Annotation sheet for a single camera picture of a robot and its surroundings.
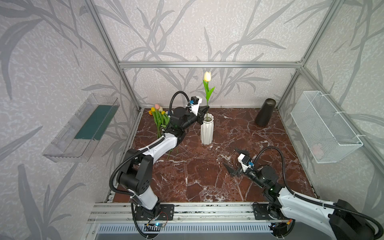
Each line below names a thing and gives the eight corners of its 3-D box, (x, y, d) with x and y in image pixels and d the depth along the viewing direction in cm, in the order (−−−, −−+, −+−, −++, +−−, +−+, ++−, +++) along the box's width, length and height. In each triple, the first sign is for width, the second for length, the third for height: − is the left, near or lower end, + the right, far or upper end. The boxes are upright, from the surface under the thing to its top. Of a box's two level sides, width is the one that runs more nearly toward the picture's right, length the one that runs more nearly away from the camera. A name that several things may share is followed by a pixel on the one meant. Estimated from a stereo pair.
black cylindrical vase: (257, 126, 112) (266, 106, 96) (254, 117, 117) (262, 98, 101) (268, 126, 112) (279, 106, 96) (265, 117, 117) (275, 98, 101)
